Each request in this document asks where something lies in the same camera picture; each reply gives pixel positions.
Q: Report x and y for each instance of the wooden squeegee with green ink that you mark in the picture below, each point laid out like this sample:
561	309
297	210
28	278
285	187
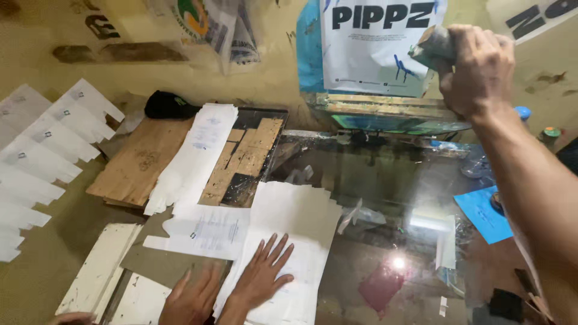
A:
434	47

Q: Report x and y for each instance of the cardboard sign with black letters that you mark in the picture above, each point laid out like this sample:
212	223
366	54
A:
537	16

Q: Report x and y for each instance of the blue-capped bottle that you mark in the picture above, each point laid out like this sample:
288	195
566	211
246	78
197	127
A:
524	113

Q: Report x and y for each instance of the glass printing plate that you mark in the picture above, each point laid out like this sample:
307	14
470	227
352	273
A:
384	180

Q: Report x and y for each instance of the dark tray with wooden blocks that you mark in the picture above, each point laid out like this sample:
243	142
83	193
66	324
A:
246	153

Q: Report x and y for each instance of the plywood board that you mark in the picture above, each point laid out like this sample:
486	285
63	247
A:
135	162

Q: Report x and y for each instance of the black cap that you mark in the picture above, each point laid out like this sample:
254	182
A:
169	106

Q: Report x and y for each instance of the crumpled clear plastic piece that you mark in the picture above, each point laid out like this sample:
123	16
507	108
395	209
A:
361	214

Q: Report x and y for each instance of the row of spread white paper bags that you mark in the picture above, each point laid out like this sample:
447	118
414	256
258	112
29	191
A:
40	158

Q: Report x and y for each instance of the blue paper sheet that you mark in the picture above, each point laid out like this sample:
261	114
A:
481	221

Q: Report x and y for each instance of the clear printed plastic sack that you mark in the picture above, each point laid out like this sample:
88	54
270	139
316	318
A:
216	27

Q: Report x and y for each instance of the jar with green orange lid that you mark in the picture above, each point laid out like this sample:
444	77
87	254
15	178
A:
550	135

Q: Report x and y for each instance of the long white painted wooden board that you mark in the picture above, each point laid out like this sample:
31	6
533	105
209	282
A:
99	266

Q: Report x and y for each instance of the grey cardboard sheet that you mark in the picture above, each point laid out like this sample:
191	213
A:
158	262

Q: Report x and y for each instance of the white paper guide strip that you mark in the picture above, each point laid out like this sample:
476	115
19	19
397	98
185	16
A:
445	239

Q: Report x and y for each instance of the single printed white paper bag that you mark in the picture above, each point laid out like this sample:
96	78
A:
207	234

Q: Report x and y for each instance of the short white painted wooden board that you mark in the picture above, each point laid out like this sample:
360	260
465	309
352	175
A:
142	300

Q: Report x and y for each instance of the clear plastic bottle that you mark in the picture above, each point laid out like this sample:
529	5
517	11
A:
474	162

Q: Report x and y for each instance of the stack of printed white paper bags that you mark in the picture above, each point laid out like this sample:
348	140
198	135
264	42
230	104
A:
194	153

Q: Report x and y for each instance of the pile of white paper bags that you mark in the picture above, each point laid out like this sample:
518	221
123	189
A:
298	212

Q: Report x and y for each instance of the wooden screen printing frame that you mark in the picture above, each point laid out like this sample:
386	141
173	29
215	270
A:
388	110

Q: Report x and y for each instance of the white stencil sheet, black letters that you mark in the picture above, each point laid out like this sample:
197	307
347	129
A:
361	54

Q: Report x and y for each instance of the person's left hand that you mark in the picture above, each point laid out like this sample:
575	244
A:
259	277

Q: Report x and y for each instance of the person's right hand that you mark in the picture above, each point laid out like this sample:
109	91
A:
478	72

